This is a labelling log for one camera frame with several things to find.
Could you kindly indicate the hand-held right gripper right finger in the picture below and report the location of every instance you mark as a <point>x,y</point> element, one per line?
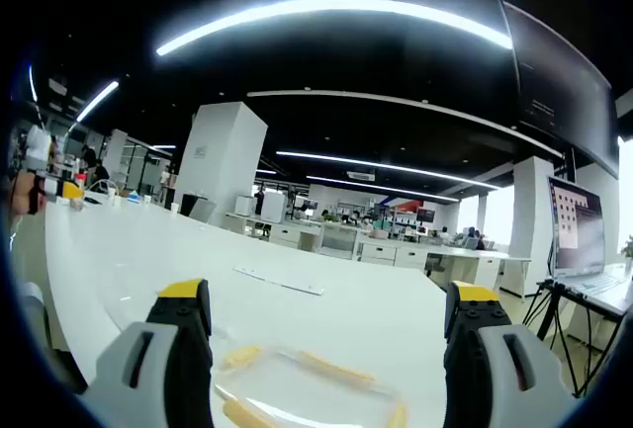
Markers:
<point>494,373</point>

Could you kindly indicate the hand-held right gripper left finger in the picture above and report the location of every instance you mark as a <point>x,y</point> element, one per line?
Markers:
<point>148,373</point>

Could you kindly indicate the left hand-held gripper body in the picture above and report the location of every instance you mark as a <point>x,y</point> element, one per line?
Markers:
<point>37,146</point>

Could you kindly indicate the clear storage box yellow latches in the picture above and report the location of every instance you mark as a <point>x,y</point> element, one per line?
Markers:
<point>341,368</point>

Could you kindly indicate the blue tissue box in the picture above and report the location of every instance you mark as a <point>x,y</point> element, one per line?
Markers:
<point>133,195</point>

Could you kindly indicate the person's left hand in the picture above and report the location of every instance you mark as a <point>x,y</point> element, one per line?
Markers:
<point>17,200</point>

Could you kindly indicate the red capped bottle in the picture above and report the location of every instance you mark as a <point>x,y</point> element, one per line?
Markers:
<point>79,178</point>

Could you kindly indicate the clear plastic cup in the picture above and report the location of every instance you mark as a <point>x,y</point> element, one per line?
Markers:
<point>76,204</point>

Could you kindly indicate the ceiling light strip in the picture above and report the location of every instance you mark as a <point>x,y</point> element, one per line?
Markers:
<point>96,100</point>
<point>381,166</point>
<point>383,188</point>

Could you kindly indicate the black tripod stand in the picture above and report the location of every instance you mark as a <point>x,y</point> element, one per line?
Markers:
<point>556,299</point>

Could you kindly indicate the grey office chair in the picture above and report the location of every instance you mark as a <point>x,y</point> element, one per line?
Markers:
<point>34,304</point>

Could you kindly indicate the open silver laptop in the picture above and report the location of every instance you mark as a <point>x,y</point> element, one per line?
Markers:
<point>578,230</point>

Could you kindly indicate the row of white cabinets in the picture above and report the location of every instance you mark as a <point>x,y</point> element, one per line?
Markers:
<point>378,253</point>

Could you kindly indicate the small white appliance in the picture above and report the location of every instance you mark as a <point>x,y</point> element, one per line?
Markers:
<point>243,205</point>

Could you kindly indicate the potted green plant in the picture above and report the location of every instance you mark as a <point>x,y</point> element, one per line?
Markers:
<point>628,250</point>

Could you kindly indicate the tall white appliance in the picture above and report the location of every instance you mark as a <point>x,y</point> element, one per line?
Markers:
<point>271,206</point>

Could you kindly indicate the small green plant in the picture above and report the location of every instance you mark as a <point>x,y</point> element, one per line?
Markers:
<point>330,218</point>

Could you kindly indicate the large dark monitor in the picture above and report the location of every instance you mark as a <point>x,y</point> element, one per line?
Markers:
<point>559,82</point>

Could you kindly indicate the long curved ceiling light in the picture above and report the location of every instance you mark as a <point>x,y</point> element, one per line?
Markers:
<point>316,5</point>

